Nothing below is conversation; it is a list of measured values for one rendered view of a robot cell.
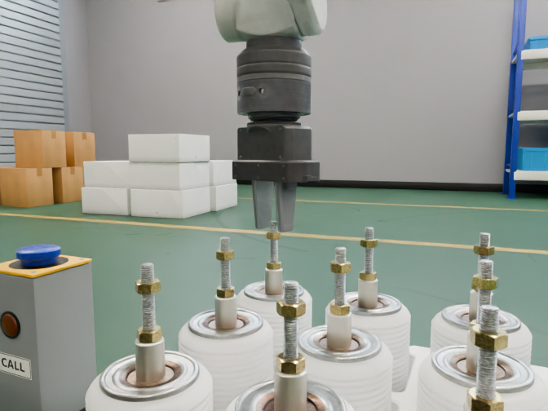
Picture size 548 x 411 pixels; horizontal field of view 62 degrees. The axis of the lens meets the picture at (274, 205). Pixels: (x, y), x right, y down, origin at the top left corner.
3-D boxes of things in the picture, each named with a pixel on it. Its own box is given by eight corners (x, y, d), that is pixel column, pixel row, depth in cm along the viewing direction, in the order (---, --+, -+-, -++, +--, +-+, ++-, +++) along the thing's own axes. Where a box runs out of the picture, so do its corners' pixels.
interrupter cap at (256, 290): (258, 282, 62) (258, 277, 62) (311, 289, 59) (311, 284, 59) (232, 299, 55) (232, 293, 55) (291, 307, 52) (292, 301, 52)
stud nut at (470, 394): (506, 419, 25) (507, 404, 24) (473, 417, 25) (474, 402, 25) (494, 399, 27) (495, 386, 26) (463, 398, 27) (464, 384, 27)
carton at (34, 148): (67, 166, 383) (64, 130, 380) (43, 168, 361) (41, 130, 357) (39, 166, 393) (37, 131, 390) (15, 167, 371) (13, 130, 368)
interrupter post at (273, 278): (268, 290, 59) (268, 265, 58) (285, 292, 58) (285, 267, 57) (261, 295, 56) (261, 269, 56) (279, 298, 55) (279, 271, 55)
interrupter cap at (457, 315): (521, 342, 42) (522, 335, 42) (436, 329, 46) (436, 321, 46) (520, 316, 49) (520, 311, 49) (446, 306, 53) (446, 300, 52)
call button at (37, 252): (36, 274, 43) (34, 253, 43) (7, 270, 45) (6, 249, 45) (70, 264, 47) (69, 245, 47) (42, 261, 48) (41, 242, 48)
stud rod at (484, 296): (485, 350, 37) (491, 258, 36) (490, 355, 36) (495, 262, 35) (473, 349, 37) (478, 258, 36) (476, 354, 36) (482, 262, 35)
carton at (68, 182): (84, 200, 403) (82, 166, 400) (63, 203, 381) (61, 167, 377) (59, 199, 414) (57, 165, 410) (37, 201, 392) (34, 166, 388)
